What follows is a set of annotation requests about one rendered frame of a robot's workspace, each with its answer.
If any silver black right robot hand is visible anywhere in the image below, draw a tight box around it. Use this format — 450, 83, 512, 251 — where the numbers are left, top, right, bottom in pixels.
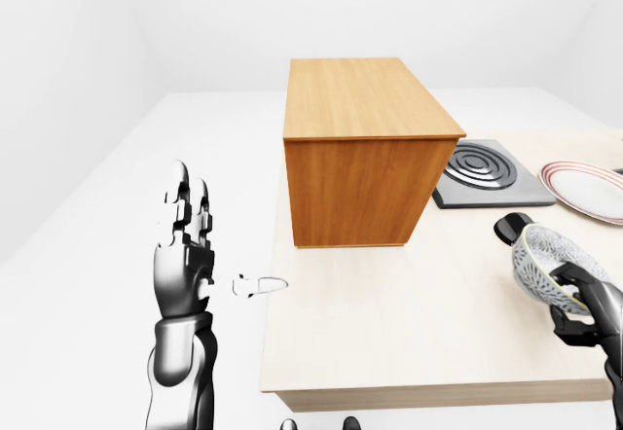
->
545, 260, 623, 349

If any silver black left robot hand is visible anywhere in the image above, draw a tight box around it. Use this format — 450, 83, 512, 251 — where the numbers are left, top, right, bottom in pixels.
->
152, 159, 290, 324

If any grey patterned bowl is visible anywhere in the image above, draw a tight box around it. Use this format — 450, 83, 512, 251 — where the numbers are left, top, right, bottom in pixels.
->
509, 223, 612, 318

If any wooden cabinet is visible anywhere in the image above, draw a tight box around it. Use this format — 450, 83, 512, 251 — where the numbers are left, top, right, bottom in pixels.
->
282, 57, 467, 250

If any round black knob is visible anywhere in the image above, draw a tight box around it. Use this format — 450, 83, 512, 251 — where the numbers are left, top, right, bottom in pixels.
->
493, 212, 535, 248

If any white plate with red rings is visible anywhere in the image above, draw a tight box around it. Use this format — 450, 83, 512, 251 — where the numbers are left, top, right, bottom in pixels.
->
537, 161, 623, 228

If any flat dark stove plate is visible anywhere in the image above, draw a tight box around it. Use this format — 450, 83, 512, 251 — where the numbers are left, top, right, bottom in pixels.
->
431, 138, 557, 210

